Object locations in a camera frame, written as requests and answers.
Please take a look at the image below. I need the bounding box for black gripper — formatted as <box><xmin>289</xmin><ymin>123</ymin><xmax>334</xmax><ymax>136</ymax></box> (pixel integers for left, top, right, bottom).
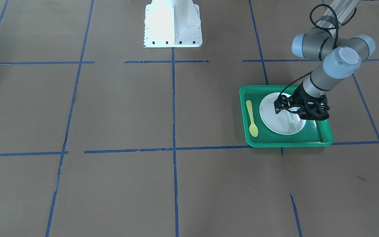
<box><xmin>274</xmin><ymin>87</ymin><xmax>321</xmax><ymax>116</ymax></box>

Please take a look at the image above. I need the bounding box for white plastic fork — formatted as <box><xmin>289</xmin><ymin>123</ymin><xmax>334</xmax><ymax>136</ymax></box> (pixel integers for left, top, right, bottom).
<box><xmin>287</xmin><ymin>113</ymin><xmax>298</xmax><ymax>134</ymax></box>

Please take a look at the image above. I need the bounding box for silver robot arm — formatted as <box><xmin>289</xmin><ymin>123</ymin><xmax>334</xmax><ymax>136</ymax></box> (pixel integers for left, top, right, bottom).
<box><xmin>274</xmin><ymin>0</ymin><xmax>376</xmax><ymax>120</ymax></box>

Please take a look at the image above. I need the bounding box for white plate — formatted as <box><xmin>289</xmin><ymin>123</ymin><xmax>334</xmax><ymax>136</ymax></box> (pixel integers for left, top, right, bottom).
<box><xmin>259</xmin><ymin>92</ymin><xmax>306</xmax><ymax>135</ymax></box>

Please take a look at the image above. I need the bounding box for green plastic tray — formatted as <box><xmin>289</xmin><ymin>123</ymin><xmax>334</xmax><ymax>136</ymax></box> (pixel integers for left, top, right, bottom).
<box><xmin>239</xmin><ymin>85</ymin><xmax>333</xmax><ymax>147</ymax></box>

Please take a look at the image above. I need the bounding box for yellow plastic spoon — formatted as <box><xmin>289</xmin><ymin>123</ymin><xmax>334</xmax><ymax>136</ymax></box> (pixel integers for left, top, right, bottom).
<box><xmin>245</xmin><ymin>100</ymin><xmax>259</xmax><ymax>137</ymax></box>

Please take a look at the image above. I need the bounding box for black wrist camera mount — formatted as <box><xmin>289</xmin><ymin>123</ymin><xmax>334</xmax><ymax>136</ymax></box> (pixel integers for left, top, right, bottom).
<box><xmin>299</xmin><ymin>95</ymin><xmax>330</xmax><ymax>120</ymax></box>

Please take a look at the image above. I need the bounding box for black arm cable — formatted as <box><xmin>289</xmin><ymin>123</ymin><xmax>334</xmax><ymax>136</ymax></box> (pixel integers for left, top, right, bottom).
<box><xmin>280</xmin><ymin>4</ymin><xmax>356</xmax><ymax>99</ymax></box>

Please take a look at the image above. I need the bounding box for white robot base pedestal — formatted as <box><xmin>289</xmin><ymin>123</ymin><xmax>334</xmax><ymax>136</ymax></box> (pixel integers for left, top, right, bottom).
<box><xmin>143</xmin><ymin>0</ymin><xmax>203</xmax><ymax>48</ymax></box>

